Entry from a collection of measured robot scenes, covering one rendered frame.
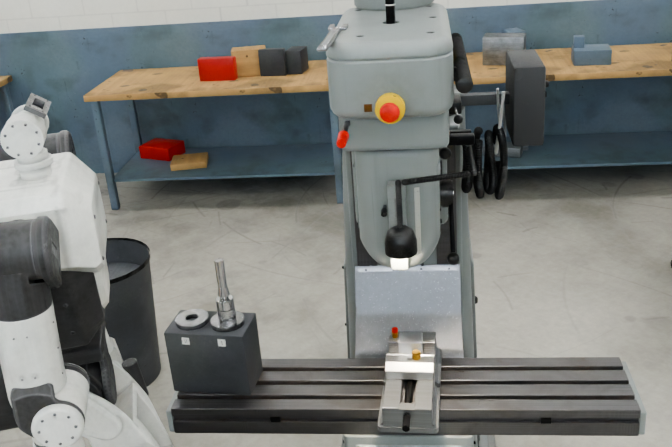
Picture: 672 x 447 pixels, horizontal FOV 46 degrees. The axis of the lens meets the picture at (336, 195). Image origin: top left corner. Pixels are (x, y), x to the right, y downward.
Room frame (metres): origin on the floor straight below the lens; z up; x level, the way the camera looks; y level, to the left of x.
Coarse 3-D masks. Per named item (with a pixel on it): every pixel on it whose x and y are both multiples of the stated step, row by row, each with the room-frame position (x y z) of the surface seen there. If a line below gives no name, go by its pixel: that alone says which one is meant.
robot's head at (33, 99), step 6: (30, 96) 1.32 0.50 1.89; (36, 96) 1.34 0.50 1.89; (30, 102) 1.29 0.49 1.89; (36, 102) 1.33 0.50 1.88; (42, 102) 1.33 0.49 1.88; (48, 102) 1.34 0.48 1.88; (24, 108) 1.26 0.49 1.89; (30, 108) 1.26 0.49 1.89; (42, 108) 1.34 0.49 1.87; (48, 108) 1.30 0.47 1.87; (36, 114) 1.26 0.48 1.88; (42, 114) 1.26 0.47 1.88
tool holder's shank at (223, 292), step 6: (222, 258) 1.83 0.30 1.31; (216, 264) 1.81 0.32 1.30; (222, 264) 1.82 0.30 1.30; (216, 270) 1.82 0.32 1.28; (222, 270) 1.81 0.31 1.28; (222, 276) 1.81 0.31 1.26; (222, 282) 1.81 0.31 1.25; (222, 288) 1.81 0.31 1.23; (222, 294) 1.81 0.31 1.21; (228, 294) 1.82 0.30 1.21
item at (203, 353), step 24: (192, 312) 1.87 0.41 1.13; (216, 312) 1.89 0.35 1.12; (240, 312) 1.85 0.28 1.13; (168, 336) 1.80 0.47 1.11; (192, 336) 1.78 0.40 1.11; (216, 336) 1.77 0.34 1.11; (240, 336) 1.76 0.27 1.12; (192, 360) 1.79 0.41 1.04; (216, 360) 1.77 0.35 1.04; (240, 360) 1.76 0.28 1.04; (192, 384) 1.79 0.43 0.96; (216, 384) 1.77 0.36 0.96; (240, 384) 1.76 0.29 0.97
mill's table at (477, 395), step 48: (288, 384) 1.81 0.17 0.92; (336, 384) 1.80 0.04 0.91; (480, 384) 1.75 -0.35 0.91; (528, 384) 1.71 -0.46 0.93; (576, 384) 1.70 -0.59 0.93; (624, 384) 1.68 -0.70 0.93; (192, 432) 1.72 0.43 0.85; (240, 432) 1.70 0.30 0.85; (288, 432) 1.69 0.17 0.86; (336, 432) 1.67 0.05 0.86; (384, 432) 1.66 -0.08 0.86; (480, 432) 1.62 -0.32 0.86; (528, 432) 1.61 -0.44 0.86; (576, 432) 1.59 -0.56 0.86; (624, 432) 1.58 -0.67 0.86
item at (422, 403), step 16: (432, 336) 1.80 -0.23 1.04; (432, 352) 1.78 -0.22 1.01; (384, 384) 1.75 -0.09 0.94; (400, 384) 1.66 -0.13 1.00; (416, 384) 1.66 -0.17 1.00; (432, 384) 1.65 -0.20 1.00; (384, 400) 1.60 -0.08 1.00; (400, 400) 1.60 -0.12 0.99; (416, 400) 1.59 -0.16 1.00; (432, 400) 1.59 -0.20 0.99; (384, 416) 1.57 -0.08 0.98; (400, 416) 1.56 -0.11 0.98; (416, 416) 1.56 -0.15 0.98; (432, 416) 1.57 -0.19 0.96; (400, 432) 1.56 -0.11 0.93; (416, 432) 1.55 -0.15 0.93; (432, 432) 1.55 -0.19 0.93
